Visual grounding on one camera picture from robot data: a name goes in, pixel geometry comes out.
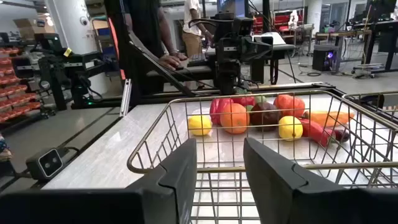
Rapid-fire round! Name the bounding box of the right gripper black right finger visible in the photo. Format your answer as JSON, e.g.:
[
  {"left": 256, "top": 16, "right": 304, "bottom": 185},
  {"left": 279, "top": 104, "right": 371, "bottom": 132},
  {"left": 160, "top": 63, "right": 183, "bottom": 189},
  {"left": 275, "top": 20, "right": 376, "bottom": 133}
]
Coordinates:
[{"left": 243, "top": 137, "right": 398, "bottom": 224}]

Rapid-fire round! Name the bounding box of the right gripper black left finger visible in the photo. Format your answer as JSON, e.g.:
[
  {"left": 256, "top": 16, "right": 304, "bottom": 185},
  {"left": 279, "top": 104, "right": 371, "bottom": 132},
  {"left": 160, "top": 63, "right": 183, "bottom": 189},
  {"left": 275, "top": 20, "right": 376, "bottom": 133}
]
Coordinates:
[{"left": 0, "top": 138, "right": 198, "bottom": 224}]

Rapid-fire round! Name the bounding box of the orange ribbed pumpkin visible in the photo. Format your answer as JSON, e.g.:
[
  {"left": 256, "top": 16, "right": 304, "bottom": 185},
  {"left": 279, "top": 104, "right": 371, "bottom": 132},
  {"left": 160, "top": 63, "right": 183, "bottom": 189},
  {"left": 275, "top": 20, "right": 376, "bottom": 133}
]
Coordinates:
[{"left": 272, "top": 94, "right": 306, "bottom": 119}]

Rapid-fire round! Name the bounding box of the long red chili pepper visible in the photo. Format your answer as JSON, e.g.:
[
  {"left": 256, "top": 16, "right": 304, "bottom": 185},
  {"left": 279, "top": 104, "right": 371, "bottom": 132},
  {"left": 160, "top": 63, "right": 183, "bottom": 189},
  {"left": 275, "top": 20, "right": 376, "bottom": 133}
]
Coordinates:
[{"left": 298, "top": 118, "right": 335, "bottom": 147}]

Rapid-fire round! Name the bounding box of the red bell pepper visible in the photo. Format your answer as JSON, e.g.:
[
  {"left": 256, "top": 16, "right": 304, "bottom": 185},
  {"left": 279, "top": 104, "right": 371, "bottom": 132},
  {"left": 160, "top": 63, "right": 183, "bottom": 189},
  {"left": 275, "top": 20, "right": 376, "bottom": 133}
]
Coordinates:
[{"left": 209, "top": 98, "right": 234, "bottom": 126}]

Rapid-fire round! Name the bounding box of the orange fruit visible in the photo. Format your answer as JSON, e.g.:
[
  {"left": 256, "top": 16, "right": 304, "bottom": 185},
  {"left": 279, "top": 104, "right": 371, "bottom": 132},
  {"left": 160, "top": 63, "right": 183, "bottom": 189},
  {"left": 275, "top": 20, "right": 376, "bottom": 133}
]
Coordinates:
[{"left": 220, "top": 103, "right": 251, "bottom": 135}]

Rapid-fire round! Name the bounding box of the small purple eggplant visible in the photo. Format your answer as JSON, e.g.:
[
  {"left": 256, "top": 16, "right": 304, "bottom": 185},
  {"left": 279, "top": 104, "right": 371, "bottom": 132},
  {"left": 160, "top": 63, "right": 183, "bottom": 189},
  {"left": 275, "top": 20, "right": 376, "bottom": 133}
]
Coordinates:
[{"left": 329, "top": 129, "right": 351, "bottom": 144}]

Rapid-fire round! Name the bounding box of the orange carrot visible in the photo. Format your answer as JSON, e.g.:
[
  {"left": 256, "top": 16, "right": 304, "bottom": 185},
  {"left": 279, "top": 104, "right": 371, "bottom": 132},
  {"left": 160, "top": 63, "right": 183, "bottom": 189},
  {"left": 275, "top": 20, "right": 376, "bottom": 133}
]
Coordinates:
[{"left": 303, "top": 110, "right": 355, "bottom": 128}]

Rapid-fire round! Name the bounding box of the yellow lemon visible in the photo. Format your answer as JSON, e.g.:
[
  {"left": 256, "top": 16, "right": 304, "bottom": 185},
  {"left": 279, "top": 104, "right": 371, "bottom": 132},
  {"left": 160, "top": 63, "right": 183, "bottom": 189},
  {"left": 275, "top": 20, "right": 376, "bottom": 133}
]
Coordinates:
[
  {"left": 278, "top": 115, "right": 304, "bottom": 142},
  {"left": 187, "top": 114, "right": 213, "bottom": 136}
]

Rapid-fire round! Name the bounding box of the red tool chest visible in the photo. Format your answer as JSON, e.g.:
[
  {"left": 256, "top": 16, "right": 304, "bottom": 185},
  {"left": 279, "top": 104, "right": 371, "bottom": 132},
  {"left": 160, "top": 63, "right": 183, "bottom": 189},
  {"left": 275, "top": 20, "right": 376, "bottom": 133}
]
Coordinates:
[{"left": 253, "top": 12, "right": 304, "bottom": 34}]

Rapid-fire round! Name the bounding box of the computer monitor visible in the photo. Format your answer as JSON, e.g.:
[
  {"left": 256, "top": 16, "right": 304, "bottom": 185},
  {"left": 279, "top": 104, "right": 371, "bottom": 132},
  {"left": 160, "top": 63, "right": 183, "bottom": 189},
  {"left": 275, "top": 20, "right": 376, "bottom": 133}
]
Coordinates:
[{"left": 216, "top": 0, "right": 249, "bottom": 19}]

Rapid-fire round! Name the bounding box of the red tomato with green stem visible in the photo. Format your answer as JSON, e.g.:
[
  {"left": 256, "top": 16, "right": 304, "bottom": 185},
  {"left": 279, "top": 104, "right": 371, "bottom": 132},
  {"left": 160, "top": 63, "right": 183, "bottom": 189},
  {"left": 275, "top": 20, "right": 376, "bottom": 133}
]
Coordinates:
[{"left": 231, "top": 88, "right": 256, "bottom": 108}]

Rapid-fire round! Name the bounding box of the backlit keyboard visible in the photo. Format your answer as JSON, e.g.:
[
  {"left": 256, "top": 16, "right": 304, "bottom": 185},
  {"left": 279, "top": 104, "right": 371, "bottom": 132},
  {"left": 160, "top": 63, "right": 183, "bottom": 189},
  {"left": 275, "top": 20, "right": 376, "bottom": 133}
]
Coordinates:
[{"left": 187, "top": 52, "right": 208, "bottom": 67}]

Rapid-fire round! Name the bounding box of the dark grey desk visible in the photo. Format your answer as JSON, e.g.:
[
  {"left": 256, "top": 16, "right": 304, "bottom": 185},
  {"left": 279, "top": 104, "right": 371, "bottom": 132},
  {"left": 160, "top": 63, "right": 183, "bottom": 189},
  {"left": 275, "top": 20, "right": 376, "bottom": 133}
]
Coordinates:
[{"left": 146, "top": 43, "right": 296, "bottom": 85}]

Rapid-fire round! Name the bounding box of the black computer tower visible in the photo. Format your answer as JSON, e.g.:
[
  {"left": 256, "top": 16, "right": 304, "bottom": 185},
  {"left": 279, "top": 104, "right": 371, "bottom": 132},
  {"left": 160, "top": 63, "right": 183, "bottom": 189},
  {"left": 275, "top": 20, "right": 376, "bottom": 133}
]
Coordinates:
[{"left": 312, "top": 44, "right": 340, "bottom": 72}]

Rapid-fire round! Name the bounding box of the dark red apple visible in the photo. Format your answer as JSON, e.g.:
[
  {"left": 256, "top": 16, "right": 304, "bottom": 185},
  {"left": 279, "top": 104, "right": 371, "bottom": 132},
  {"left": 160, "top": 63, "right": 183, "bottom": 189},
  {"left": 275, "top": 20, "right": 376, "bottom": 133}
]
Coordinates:
[{"left": 249, "top": 101, "right": 282, "bottom": 132}]

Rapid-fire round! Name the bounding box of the person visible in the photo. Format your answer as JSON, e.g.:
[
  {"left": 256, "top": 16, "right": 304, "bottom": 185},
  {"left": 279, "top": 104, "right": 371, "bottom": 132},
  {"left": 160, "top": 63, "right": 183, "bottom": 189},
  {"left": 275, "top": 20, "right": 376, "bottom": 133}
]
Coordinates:
[
  {"left": 104, "top": 0, "right": 189, "bottom": 94},
  {"left": 182, "top": 0, "right": 215, "bottom": 58}
]

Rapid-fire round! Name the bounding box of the wooden top work table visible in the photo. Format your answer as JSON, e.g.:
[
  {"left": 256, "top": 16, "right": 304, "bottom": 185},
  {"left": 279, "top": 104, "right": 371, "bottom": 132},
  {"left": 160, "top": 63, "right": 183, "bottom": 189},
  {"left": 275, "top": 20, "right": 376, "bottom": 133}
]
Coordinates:
[{"left": 315, "top": 29, "right": 374, "bottom": 74}]

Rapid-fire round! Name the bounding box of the silver aluminium bar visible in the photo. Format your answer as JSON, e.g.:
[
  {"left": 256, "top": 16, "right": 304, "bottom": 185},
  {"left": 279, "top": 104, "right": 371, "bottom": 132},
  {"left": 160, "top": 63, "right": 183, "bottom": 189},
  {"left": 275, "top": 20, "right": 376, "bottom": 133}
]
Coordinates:
[{"left": 119, "top": 78, "right": 133, "bottom": 118}]

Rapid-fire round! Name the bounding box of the black work desk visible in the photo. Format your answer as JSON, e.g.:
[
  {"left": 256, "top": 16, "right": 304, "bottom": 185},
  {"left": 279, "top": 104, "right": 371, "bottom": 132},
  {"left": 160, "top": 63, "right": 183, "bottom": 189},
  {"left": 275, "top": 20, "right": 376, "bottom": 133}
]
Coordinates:
[{"left": 351, "top": 20, "right": 398, "bottom": 74}]

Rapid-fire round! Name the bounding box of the rack of red bins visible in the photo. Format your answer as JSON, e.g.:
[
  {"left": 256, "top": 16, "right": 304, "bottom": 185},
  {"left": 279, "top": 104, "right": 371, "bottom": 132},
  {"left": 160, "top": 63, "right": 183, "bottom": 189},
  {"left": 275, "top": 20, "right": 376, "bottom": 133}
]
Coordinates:
[{"left": 0, "top": 46, "right": 43, "bottom": 124}]

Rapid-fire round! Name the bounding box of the white round pillar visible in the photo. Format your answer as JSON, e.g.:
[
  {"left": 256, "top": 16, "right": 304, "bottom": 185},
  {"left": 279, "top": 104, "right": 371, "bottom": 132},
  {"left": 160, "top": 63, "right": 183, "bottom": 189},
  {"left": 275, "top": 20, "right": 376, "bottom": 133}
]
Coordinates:
[{"left": 46, "top": 0, "right": 109, "bottom": 94}]

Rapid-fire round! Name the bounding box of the cardboard box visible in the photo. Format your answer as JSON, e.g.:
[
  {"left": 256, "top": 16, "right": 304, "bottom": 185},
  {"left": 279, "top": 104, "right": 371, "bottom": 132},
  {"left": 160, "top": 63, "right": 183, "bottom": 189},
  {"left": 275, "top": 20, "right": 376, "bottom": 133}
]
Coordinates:
[{"left": 12, "top": 17, "right": 57, "bottom": 40}]

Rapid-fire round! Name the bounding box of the black table-level camera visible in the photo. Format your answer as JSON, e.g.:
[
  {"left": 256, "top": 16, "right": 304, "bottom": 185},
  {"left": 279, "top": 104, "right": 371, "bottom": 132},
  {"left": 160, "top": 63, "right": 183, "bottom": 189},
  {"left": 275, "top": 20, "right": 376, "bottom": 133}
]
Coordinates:
[{"left": 25, "top": 147, "right": 70, "bottom": 182}]

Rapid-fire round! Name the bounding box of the black aluminium table frame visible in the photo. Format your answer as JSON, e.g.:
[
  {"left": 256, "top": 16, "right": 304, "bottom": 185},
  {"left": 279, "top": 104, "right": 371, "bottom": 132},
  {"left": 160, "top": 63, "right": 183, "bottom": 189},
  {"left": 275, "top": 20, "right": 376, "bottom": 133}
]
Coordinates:
[{"left": 71, "top": 30, "right": 398, "bottom": 125}]

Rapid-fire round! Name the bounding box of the deep square wire basket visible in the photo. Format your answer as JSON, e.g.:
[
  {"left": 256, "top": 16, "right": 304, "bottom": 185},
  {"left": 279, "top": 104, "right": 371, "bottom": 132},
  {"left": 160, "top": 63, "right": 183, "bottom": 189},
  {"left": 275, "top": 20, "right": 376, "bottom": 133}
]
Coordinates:
[{"left": 126, "top": 89, "right": 398, "bottom": 224}]

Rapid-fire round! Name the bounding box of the shallow wide wire basket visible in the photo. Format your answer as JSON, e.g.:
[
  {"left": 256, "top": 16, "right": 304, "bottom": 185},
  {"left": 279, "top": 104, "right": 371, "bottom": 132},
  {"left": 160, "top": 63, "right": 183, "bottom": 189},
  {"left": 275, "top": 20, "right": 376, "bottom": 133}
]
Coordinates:
[{"left": 341, "top": 90, "right": 398, "bottom": 125}]

